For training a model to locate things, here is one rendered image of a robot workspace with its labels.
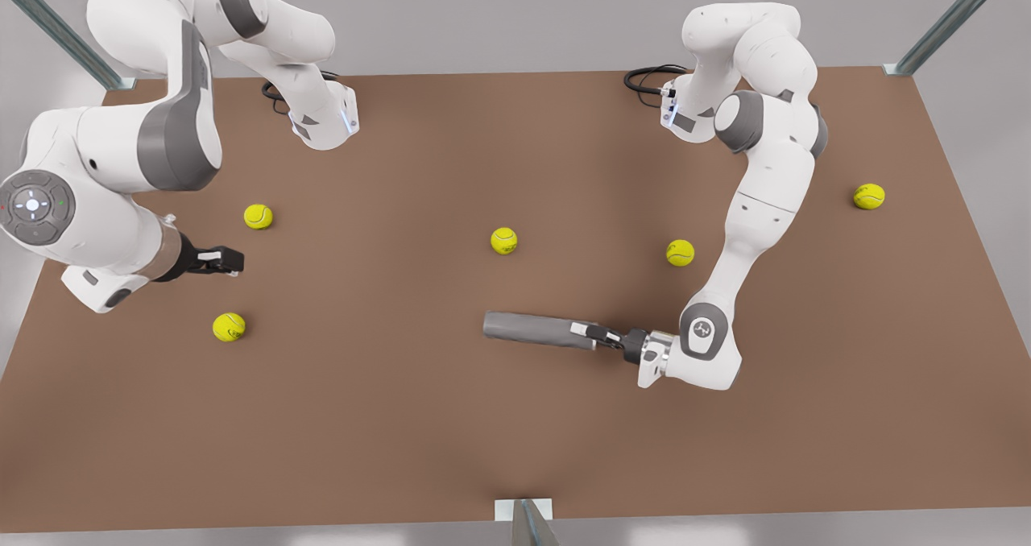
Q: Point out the yellow tennis ball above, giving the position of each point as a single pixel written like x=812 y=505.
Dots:
x=680 y=252
x=229 y=326
x=258 y=216
x=868 y=196
x=503 y=240

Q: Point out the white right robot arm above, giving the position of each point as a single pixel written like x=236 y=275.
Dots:
x=97 y=143

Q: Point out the grey tennis ball tube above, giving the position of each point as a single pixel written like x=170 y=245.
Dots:
x=527 y=329

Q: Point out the silver frame post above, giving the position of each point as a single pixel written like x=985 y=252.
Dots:
x=527 y=522
x=56 y=26
x=950 y=18

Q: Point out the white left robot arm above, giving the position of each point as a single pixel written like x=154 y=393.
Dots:
x=765 y=167

